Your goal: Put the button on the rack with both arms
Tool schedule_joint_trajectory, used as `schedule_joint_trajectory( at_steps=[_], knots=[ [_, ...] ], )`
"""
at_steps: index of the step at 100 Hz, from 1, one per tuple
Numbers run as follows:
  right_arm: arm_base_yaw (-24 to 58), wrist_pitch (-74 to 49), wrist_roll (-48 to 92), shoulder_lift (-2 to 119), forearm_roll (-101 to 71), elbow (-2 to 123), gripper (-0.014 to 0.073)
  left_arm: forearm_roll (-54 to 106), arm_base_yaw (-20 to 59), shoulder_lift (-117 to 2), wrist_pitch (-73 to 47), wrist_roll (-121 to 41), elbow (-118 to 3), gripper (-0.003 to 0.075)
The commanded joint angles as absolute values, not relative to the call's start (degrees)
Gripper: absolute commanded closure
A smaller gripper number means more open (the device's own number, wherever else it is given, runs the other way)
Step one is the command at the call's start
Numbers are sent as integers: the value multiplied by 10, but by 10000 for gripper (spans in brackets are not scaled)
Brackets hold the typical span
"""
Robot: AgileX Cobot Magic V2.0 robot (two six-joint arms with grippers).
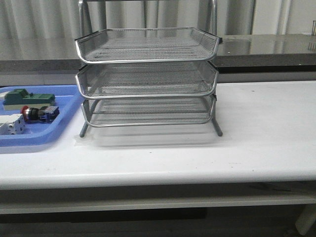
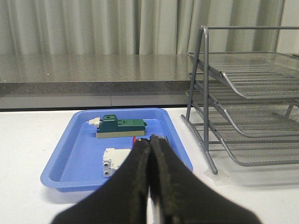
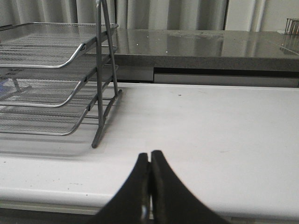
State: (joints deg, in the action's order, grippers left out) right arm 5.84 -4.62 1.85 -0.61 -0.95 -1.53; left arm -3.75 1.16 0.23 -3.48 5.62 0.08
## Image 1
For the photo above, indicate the silver mesh tray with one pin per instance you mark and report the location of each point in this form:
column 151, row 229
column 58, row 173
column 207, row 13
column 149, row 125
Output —
column 148, row 111
column 157, row 79
column 147, row 45

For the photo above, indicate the red emergency stop button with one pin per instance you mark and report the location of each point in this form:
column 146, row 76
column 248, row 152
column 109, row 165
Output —
column 45, row 114

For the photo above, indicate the blue plastic tray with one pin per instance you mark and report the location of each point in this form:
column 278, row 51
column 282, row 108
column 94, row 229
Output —
column 67, row 98

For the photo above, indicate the green terminal block component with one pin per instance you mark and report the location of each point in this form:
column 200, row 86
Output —
column 16, row 99

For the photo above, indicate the white circuit breaker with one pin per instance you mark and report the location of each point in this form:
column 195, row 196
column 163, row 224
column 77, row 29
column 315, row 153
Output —
column 12, row 124

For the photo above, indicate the dark counter behind table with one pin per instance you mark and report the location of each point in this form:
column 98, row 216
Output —
column 245, row 53

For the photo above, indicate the white table leg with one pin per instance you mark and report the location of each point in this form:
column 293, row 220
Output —
column 306, row 219

